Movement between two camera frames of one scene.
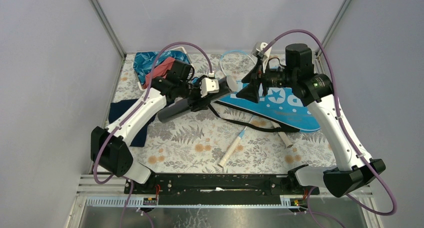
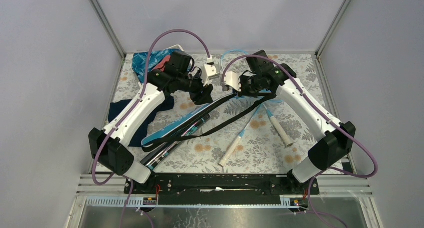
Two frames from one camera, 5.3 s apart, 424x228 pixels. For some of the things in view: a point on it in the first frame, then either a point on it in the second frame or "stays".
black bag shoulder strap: (272, 125) → (156, 139)
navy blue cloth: (117, 108) stays
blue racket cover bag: (276, 104) → (162, 131)
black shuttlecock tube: (187, 104) → (152, 160)
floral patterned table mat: (208, 140) stays
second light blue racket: (287, 142) stays
